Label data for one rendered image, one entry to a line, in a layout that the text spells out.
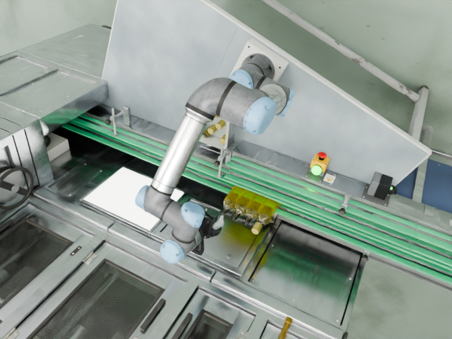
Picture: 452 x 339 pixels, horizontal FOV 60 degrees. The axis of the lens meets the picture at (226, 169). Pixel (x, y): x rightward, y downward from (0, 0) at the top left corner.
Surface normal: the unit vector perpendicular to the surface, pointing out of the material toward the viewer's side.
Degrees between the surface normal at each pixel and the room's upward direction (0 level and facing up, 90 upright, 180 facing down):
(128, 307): 90
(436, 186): 90
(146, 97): 0
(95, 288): 90
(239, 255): 90
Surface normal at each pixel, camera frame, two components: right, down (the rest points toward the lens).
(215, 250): 0.09, -0.78
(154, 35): -0.45, 0.52
